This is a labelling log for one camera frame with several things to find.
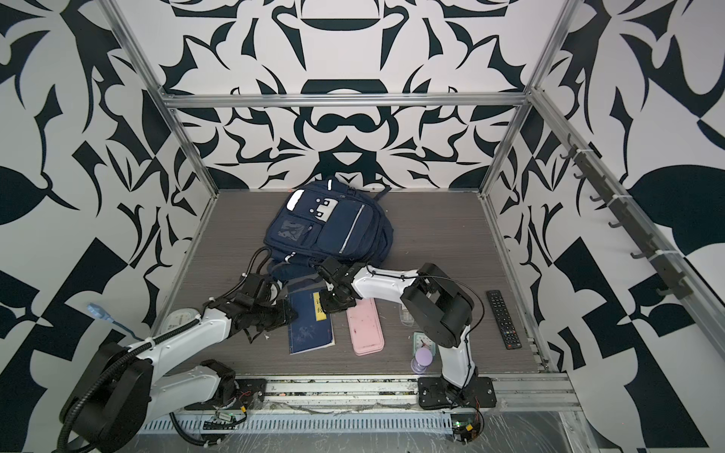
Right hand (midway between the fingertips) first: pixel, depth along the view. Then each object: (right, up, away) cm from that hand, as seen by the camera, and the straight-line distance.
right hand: (323, 306), depth 89 cm
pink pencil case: (+13, -5, -6) cm, 15 cm away
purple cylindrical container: (+28, -8, -17) cm, 33 cm away
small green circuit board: (+38, -25, -17) cm, 48 cm away
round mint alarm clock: (-43, -2, -4) cm, 43 cm away
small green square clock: (+29, -7, -8) cm, 31 cm away
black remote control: (+55, -5, -4) cm, 56 cm away
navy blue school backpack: (-4, +26, +16) cm, 31 cm away
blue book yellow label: (-2, -5, -4) cm, 7 cm away
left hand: (-9, -1, -2) cm, 9 cm away
